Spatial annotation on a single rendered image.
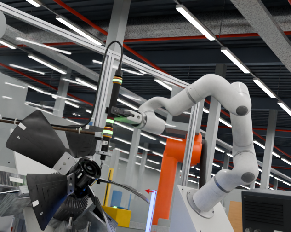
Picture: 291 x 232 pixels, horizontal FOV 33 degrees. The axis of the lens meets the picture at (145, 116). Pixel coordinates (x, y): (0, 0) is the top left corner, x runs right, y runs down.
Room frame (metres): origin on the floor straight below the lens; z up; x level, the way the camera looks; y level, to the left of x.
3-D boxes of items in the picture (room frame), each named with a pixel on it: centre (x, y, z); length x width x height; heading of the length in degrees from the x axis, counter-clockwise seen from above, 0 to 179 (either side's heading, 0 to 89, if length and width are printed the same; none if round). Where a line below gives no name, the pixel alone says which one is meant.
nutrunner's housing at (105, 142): (2.24, 0.16, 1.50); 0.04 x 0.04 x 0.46
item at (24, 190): (2.02, 0.43, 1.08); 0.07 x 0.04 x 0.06; 141
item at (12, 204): (2.07, 0.47, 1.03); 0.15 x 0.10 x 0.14; 40
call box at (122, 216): (2.70, 0.07, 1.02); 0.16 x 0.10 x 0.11; 40
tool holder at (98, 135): (2.24, 0.17, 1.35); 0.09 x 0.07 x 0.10; 75
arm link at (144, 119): (2.35, 0.03, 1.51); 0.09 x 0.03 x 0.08; 40
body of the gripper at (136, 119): (2.31, 0.07, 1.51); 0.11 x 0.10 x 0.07; 130
